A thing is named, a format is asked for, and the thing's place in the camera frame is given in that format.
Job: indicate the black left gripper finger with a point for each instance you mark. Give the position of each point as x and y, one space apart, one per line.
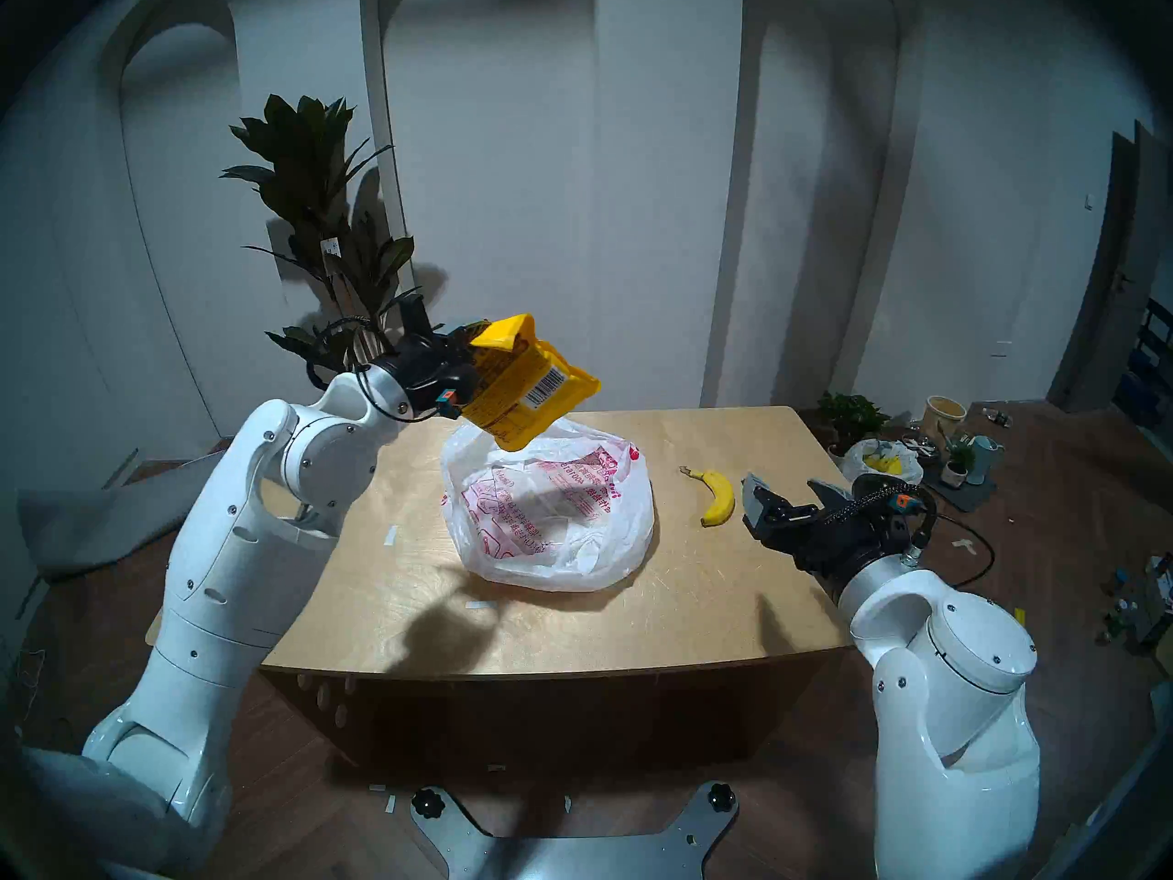
469 331

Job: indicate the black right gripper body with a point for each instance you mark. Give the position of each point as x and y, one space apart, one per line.
861 534

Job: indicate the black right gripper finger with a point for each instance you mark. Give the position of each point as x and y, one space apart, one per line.
770 511
832 493

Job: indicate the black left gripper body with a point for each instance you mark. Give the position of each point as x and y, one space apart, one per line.
426 374

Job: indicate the yellow banana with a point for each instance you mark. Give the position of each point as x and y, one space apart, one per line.
719 500

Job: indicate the yellow snack bag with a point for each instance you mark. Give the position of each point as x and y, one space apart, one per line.
527 388

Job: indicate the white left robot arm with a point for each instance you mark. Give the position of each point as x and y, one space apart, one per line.
238 576

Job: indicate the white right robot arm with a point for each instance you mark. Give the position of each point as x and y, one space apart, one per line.
953 704

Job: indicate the white bag-lined waste bin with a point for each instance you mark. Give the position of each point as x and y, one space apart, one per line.
880 461

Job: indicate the white red-printed plastic bag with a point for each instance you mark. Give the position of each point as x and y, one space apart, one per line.
550 521

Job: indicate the small bushy green plant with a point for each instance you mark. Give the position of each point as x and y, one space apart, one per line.
852 415

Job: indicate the dark floor mat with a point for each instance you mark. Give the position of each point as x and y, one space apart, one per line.
967 498

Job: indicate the tiny plant in white pot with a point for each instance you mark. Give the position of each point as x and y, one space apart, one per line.
957 461

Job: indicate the beige ceramic pot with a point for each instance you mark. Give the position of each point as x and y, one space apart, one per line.
944 415

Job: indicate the teal watering can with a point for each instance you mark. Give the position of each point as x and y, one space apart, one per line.
985 456

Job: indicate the small bottle on floor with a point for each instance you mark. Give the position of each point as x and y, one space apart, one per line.
997 418

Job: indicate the light wooden table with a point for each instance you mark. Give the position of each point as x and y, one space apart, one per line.
596 631

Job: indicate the tall dark-leaved potted plant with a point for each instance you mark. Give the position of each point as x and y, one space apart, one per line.
312 181

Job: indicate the small bottles and clutter pile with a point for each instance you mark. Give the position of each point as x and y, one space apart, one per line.
1136 603

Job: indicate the dark shelf rack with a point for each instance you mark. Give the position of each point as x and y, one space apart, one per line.
1150 365

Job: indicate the dark grey door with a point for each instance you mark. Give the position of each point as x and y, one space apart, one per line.
1100 291

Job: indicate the grey cloth on floor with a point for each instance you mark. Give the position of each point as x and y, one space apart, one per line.
101 521

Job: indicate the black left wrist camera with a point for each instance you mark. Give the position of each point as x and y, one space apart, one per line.
414 317

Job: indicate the black knob on base plate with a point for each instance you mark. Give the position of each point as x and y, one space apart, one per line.
721 797
428 803

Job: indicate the grey metal robot base plate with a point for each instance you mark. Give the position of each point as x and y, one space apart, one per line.
568 851

